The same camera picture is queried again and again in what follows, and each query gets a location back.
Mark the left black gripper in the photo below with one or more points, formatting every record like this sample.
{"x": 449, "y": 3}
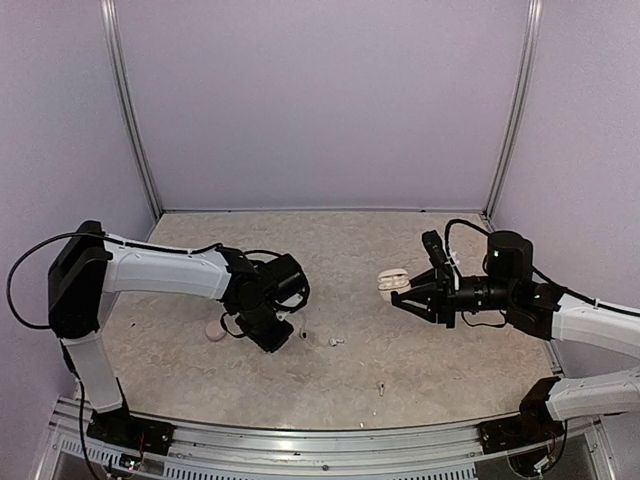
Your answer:
{"x": 271, "y": 343}

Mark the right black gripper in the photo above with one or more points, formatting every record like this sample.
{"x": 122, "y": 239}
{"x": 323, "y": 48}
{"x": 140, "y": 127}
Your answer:
{"x": 442, "y": 299}

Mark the white earbud charging case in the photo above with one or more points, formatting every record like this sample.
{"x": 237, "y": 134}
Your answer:
{"x": 393, "y": 281}

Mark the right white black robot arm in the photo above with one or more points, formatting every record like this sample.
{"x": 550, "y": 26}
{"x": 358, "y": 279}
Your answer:
{"x": 531, "y": 304}

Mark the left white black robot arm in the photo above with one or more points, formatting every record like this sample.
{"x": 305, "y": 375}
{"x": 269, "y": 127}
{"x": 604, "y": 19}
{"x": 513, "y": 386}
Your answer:
{"x": 257, "y": 293}

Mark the pink round case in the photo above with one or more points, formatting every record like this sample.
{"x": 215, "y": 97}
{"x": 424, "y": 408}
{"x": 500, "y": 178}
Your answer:
{"x": 214, "y": 332}

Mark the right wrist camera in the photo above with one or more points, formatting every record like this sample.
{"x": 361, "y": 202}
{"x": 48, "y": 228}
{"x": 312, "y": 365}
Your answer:
{"x": 438, "y": 258}

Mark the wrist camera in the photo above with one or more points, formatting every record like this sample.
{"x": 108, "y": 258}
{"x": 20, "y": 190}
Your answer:
{"x": 292, "y": 289}
{"x": 438, "y": 258}

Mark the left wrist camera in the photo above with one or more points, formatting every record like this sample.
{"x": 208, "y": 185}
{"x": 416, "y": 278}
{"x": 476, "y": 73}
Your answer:
{"x": 292, "y": 289}

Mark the front aluminium rail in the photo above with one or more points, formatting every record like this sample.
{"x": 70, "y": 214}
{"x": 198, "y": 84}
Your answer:
{"x": 208, "y": 451}

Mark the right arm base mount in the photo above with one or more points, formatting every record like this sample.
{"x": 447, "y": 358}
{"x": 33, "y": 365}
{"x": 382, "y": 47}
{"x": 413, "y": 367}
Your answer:
{"x": 520, "y": 430}

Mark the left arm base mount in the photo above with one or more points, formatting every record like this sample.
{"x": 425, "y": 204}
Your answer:
{"x": 121, "y": 428}

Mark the left aluminium post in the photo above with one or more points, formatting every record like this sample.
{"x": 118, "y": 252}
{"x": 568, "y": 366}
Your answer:
{"x": 115, "y": 50}

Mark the aluminium post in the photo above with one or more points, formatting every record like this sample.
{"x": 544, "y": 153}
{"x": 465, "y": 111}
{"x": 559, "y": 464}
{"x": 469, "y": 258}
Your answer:
{"x": 115, "y": 50}
{"x": 517, "y": 107}

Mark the right aluminium post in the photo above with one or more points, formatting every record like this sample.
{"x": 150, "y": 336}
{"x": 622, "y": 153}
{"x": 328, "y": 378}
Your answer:
{"x": 517, "y": 107}

